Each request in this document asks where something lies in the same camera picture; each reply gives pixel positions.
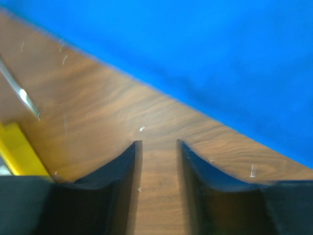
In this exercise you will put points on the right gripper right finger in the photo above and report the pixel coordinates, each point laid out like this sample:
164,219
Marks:
217,203

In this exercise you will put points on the blue cloth napkin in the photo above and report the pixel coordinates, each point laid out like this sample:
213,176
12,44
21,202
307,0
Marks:
246,63

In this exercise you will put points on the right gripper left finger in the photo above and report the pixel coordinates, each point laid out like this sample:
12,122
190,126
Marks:
99,203

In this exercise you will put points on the yellow plastic tray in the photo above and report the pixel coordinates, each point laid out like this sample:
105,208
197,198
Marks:
18,159

